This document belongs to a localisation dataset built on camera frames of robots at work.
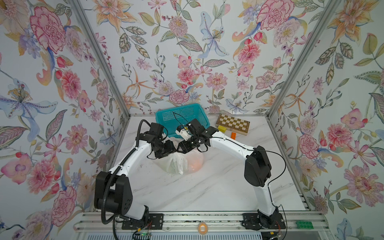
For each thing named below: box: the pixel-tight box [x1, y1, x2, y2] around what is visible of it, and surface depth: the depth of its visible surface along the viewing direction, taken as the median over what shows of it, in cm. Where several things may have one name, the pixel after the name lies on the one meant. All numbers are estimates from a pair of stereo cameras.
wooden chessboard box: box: [215, 114, 251, 136], surface depth 116 cm
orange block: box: [230, 132, 237, 140], surface depth 110 cm
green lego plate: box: [295, 220, 314, 230], surface depth 73 cm
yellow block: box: [218, 125, 227, 133], surface depth 113 cm
